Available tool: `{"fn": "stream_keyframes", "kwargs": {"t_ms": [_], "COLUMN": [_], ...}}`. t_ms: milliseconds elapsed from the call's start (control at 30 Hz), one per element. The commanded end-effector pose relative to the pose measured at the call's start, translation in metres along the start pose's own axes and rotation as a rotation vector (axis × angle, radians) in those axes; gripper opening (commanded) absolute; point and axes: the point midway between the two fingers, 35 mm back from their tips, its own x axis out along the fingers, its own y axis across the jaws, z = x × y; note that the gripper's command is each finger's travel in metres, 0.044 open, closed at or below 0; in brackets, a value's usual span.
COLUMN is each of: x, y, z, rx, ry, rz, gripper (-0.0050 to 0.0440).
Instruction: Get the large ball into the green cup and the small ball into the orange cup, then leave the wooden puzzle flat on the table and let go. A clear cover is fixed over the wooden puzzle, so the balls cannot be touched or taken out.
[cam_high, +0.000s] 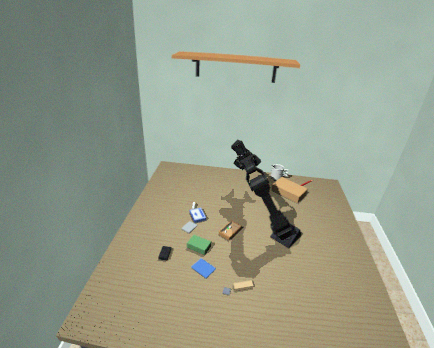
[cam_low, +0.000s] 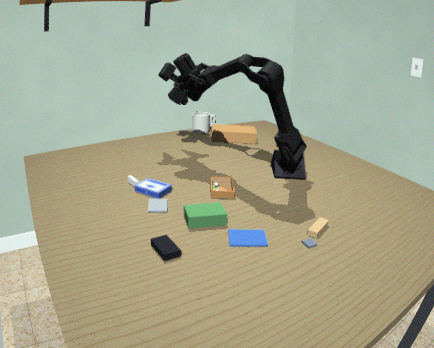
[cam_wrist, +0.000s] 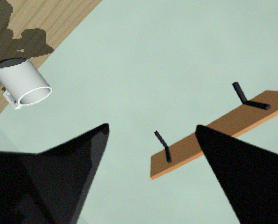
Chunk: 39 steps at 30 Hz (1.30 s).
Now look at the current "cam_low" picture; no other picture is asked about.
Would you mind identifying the green rectangular block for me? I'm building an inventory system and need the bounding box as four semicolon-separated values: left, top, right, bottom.
184;202;228;229

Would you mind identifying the flat blue square pad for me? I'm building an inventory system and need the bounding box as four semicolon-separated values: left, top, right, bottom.
228;229;268;247

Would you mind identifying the blue and white flat box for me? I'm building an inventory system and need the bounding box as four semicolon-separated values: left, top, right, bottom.
135;178;172;199

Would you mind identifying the wooden ball-in-hole puzzle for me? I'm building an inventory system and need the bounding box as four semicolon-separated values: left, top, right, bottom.
210;176;235;198

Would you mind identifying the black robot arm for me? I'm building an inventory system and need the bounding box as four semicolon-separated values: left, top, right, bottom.
168;53;307;174

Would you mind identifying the white mug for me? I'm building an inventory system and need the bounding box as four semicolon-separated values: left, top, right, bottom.
192;112;215;133

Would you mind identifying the small white block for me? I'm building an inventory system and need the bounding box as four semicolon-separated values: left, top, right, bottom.
128;175;139;187

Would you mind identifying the light tan rectangular block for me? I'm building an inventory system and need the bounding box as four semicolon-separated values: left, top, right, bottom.
307;217;329;238

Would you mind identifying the tan rectangular box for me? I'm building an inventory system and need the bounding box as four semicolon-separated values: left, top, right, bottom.
211;124;257;144

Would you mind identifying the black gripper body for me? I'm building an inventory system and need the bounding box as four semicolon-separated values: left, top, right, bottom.
158;63;203;101

